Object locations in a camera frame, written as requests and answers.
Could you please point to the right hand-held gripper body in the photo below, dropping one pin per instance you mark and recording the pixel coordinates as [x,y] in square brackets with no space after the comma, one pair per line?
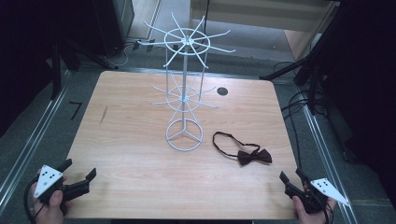
[330,190]

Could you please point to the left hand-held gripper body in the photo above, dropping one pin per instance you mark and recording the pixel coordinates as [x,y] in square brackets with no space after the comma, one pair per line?
[46,181]

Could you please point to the dark red bow tie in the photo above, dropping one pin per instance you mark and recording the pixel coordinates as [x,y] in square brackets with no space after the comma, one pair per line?
[249,156]

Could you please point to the person's left hand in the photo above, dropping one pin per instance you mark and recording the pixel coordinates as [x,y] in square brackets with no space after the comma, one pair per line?
[49,210]

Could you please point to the person's right hand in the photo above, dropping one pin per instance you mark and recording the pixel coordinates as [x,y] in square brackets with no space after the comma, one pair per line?
[306,217]

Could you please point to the black metal stand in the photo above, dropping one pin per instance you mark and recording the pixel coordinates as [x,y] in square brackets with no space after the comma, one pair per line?
[56,71]
[306,67]

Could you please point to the black round table grommet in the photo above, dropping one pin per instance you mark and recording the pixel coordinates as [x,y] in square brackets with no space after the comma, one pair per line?
[222,91]

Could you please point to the black power plug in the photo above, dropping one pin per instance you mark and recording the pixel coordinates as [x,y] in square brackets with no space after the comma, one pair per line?
[144,44]

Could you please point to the dark cabinet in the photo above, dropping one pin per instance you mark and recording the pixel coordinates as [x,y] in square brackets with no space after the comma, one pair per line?
[116,25]

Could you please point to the silver metal floor rail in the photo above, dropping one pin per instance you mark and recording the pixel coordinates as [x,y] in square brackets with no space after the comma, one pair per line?
[31,140]
[327,168]

